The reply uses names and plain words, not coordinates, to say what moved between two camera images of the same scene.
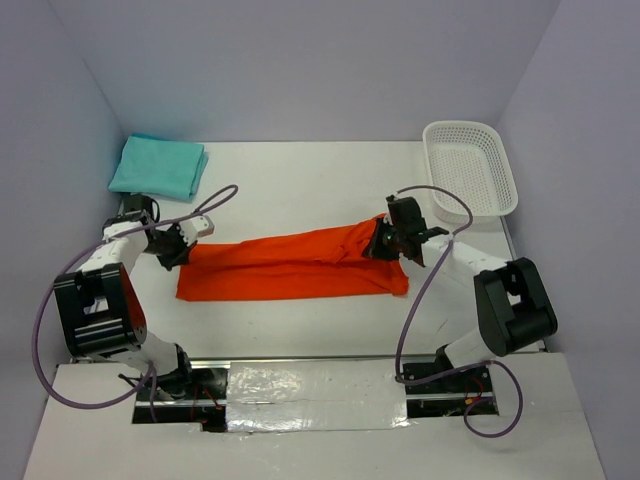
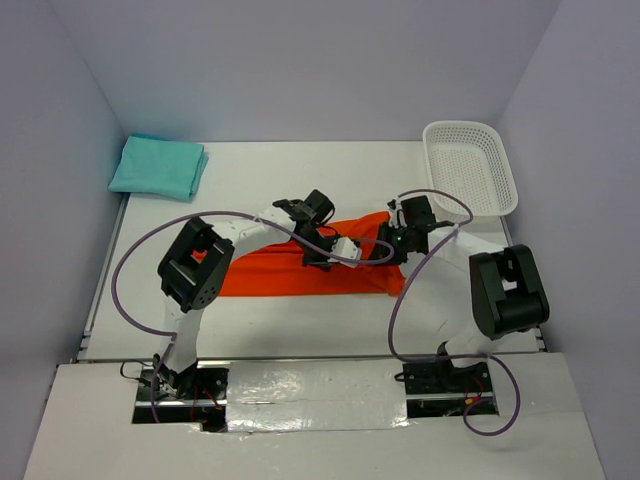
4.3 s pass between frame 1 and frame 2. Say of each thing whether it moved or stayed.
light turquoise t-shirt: stayed
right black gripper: stayed
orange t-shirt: stayed
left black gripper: moved
